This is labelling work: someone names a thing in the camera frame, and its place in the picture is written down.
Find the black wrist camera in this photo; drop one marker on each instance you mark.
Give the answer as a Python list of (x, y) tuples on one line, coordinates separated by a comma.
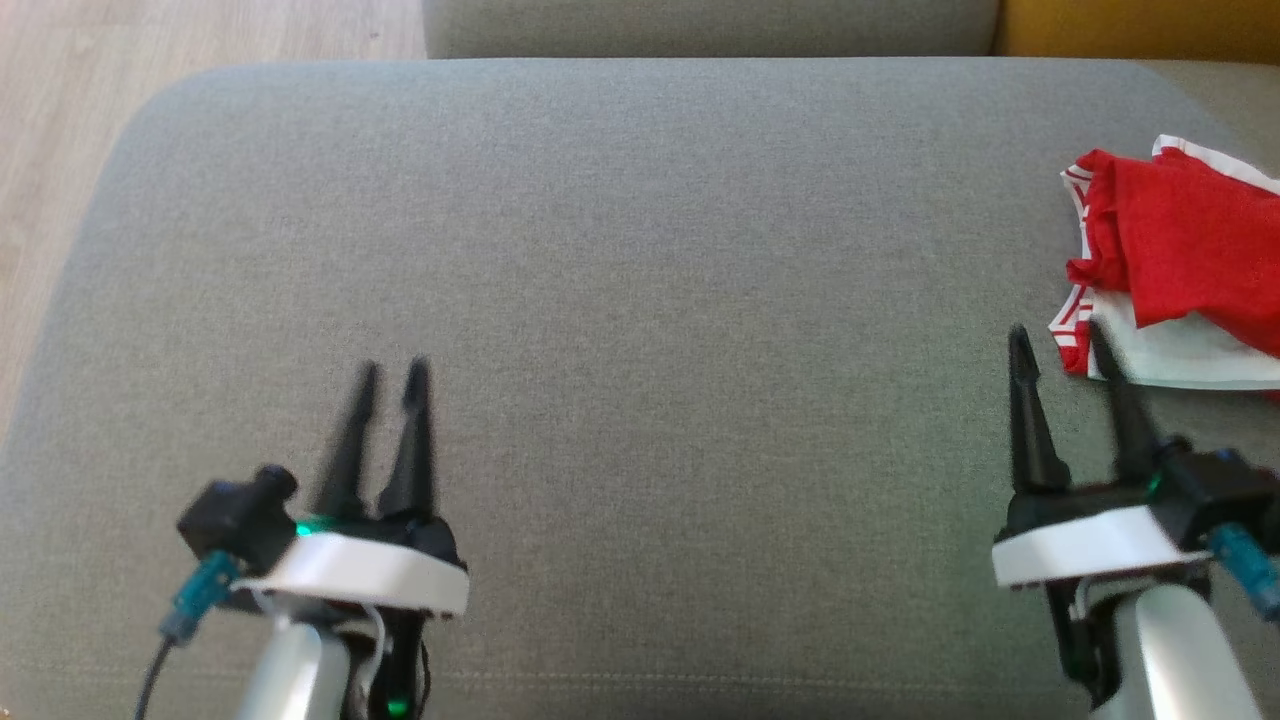
[(1215, 490), (235, 520)]

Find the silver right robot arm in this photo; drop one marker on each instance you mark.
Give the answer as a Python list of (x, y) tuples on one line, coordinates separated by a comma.
[(1180, 660)]

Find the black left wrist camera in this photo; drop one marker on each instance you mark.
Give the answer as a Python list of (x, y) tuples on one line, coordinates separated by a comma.
[(235, 520)]

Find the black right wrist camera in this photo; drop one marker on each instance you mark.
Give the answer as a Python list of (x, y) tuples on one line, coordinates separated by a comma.
[(1215, 490)]

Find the red white basketball jersey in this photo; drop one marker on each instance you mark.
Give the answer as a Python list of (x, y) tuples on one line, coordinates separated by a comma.
[(1180, 350)]

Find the light grey sofa seat cushion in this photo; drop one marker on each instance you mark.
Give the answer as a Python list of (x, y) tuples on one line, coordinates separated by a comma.
[(1230, 100)]

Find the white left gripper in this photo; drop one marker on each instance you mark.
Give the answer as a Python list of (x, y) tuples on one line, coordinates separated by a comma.
[(370, 575)]

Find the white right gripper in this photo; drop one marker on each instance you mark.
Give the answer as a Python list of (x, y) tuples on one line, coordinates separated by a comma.
[(1090, 545)]

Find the red white-striped basketball shorts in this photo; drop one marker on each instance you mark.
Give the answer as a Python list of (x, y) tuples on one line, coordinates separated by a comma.
[(1215, 160)]

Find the yellow sofa cushion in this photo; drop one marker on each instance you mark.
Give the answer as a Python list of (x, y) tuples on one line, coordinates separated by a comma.
[(1140, 28)]

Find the grey sofa back cushion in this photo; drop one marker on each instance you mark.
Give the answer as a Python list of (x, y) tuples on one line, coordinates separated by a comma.
[(700, 25)]

